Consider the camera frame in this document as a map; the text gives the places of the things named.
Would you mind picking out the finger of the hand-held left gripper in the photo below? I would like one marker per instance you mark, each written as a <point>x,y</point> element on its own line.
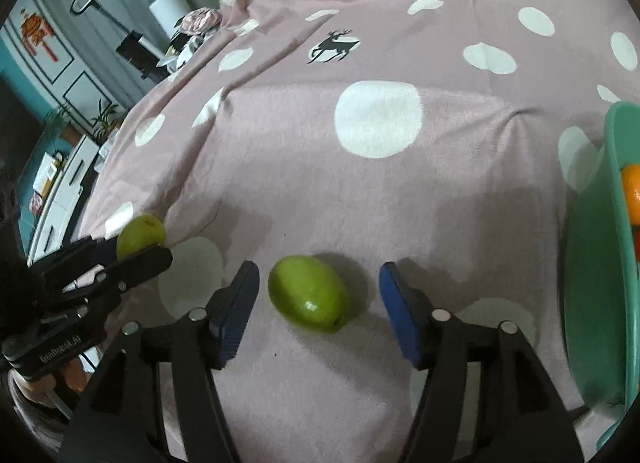
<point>130,270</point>
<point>80,260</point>

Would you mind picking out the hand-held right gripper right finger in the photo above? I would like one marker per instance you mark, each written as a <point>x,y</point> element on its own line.
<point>400,313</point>

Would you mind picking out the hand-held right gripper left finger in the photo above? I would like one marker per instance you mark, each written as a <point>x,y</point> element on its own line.
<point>235,313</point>

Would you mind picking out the green jujube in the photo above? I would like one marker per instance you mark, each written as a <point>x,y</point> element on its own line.
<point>305,293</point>
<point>142,233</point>

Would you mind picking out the green plastic bowl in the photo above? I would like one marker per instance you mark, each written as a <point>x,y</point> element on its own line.
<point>590,243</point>

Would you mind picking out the large orange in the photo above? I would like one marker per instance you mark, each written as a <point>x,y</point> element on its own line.
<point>632,193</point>

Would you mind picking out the person's left forearm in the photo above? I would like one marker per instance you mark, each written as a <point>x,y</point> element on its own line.
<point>30,423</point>

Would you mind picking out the white sideboard cabinet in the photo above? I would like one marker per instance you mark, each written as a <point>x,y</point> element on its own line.
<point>60,193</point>

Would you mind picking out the pink polka-dot tablecloth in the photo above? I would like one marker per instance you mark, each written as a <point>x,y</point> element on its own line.
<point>400,193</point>

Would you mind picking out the potted green plant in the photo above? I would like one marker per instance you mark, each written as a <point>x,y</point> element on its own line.
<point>105,118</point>
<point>62,118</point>

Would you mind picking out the pastel patterned cloth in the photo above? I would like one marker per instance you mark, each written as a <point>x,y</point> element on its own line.
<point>187,50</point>

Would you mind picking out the pink crumpled cloth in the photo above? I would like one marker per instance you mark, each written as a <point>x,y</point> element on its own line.
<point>200,20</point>

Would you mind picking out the red wall ornament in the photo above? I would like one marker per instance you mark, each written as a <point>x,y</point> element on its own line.
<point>37,33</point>

